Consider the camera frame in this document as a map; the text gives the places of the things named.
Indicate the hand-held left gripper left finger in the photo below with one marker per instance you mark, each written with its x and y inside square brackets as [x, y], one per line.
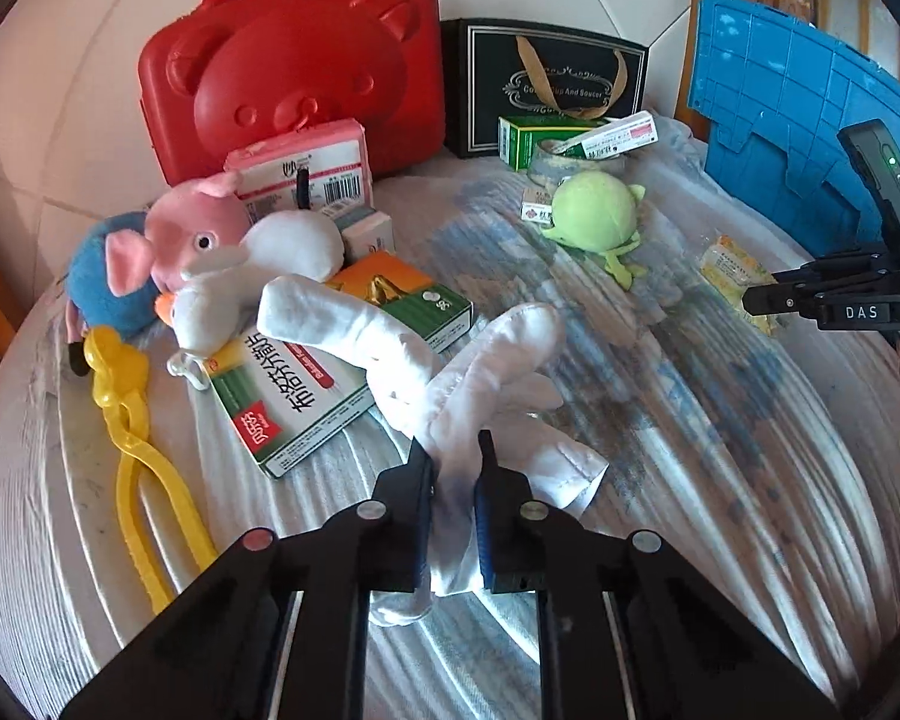
[420, 532]

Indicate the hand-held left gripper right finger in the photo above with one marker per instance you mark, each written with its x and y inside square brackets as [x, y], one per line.
[486, 532]

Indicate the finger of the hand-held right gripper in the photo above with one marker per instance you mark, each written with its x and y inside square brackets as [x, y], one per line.
[832, 268]
[776, 298]

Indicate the white cloth glove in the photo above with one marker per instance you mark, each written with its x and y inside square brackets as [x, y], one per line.
[495, 360]

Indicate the pink pig plush blue body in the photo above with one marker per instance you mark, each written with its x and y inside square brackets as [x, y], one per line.
[187, 232]

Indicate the round white desktop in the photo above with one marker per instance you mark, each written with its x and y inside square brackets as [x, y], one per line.
[37, 427]

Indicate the yellow snack packet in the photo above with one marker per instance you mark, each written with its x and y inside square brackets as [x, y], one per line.
[727, 266]

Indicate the blue plastic crate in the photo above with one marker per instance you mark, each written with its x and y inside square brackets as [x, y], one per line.
[780, 105]

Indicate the large green white medicine box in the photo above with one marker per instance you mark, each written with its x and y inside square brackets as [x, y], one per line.
[292, 405]

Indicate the green round plush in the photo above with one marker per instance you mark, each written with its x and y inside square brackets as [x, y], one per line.
[592, 210]

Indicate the orange green box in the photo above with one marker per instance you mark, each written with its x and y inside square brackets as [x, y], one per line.
[420, 307]

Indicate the white red tube box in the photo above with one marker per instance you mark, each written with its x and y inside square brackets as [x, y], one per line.
[615, 136]

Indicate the tiny white card box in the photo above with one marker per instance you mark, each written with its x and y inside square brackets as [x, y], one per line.
[538, 206]

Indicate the clear tape roll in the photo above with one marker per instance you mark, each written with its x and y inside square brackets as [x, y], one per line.
[547, 165]

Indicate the yellow plastic tongs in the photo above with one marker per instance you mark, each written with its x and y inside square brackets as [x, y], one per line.
[131, 480]

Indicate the small white box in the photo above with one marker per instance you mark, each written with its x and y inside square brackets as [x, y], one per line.
[367, 232]

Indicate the white goose plush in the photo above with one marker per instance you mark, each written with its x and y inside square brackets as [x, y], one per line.
[292, 244]

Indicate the black gift box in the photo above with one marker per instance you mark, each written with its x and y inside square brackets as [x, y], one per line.
[487, 90]

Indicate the pink white packet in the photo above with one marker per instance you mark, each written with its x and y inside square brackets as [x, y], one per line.
[322, 165]

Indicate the red bear-face carry case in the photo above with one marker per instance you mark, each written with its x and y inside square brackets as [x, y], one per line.
[307, 60]

